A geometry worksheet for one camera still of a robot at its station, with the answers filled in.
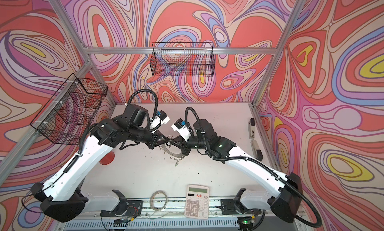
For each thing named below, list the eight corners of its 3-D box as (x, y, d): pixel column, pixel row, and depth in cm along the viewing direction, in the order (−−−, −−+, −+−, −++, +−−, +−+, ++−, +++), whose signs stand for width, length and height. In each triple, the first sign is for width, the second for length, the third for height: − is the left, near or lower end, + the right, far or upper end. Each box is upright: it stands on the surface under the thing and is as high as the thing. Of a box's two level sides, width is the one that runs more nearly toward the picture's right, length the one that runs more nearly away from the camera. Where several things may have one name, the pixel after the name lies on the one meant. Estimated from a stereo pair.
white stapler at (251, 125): (248, 138, 102) (251, 134, 98) (248, 122, 111) (250, 117, 107) (253, 139, 102) (255, 135, 97) (252, 123, 111) (255, 118, 106)
